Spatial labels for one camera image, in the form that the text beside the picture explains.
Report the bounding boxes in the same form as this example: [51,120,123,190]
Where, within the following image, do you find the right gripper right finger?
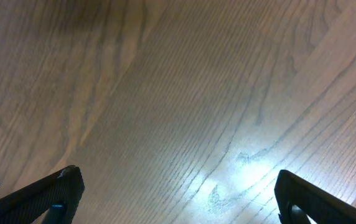
[274,170,356,224]

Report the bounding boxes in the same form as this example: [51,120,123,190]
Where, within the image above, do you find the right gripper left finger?
[0,165,85,224]

